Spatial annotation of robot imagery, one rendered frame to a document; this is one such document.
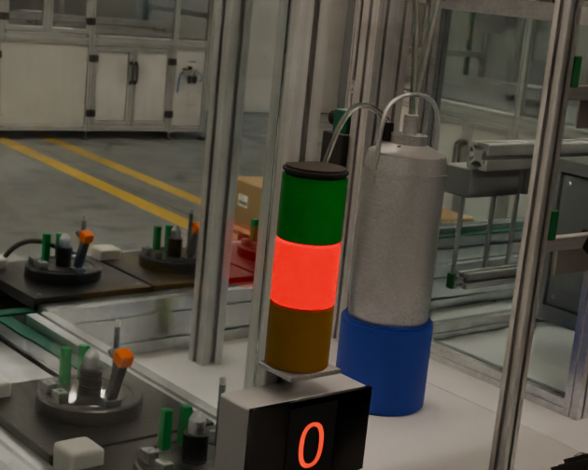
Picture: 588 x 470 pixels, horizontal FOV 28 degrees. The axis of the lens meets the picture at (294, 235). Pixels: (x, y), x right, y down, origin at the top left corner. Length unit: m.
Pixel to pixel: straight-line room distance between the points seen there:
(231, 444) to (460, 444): 1.03
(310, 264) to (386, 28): 1.39
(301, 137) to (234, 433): 0.23
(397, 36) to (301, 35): 1.38
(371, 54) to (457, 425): 0.71
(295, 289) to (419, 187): 1.01
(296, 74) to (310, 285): 0.16
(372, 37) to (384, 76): 0.08
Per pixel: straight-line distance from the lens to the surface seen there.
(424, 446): 1.86
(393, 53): 2.24
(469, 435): 1.94
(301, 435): 0.91
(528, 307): 1.25
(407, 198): 1.87
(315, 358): 0.89
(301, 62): 0.88
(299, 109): 0.88
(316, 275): 0.87
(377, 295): 1.91
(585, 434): 2.03
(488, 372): 2.19
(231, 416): 0.89
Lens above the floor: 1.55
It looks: 12 degrees down
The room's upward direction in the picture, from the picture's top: 6 degrees clockwise
